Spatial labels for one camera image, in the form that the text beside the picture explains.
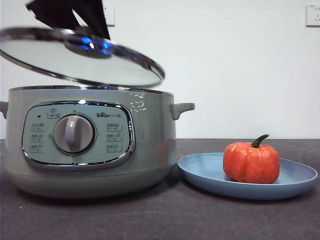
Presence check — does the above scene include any pale green electric steamer pot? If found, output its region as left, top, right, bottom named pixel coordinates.
left=0, top=84, right=196, bottom=200

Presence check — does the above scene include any blue round plate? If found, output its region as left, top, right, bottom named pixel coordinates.
left=177, top=152, right=318, bottom=201

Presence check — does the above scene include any white wall socket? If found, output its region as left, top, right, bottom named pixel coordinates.
left=305, top=4, right=320, bottom=28
left=102, top=3, right=116, bottom=27

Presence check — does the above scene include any orange pumpkin with green stem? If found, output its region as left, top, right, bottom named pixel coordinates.
left=223, top=134, right=280, bottom=185

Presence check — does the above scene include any glass lid with green knob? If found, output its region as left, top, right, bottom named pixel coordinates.
left=0, top=26, right=167, bottom=88

